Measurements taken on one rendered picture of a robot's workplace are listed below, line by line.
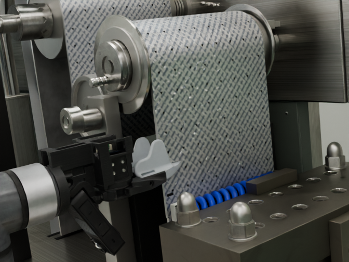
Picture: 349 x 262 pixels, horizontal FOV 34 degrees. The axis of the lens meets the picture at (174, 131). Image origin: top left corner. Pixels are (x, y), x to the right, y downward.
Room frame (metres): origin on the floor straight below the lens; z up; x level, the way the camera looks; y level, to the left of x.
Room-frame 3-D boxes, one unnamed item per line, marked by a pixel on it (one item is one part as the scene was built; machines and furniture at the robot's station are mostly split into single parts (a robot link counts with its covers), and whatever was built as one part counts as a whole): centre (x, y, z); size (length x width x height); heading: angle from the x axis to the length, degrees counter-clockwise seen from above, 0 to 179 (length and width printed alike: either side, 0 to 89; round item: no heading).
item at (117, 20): (0.85, 0.07, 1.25); 0.15 x 0.01 x 0.15; 37
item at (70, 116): (0.83, 0.15, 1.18); 0.04 x 0.02 x 0.04; 37
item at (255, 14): (1.01, -0.14, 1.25); 0.15 x 0.01 x 0.15; 37
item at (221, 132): (0.88, -0.07, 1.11); 0.23 x 0.01 x 0.18; 127
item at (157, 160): (0.79, 0.03, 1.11); 0.09 x 0.03 x 0.06; 126
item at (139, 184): (0.75, 0.06, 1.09); 0.09 x 0.05 x 0.02; 126
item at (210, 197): (0.86, -0.08, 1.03); 0.21 x 0.04 x 0.03; 127
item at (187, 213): (0.74, -0.01, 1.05); 0.04 x 0.04 x 0.04
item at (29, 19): (1.04, 0.24, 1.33); 0.06 x 0.06 x 0.06; 37
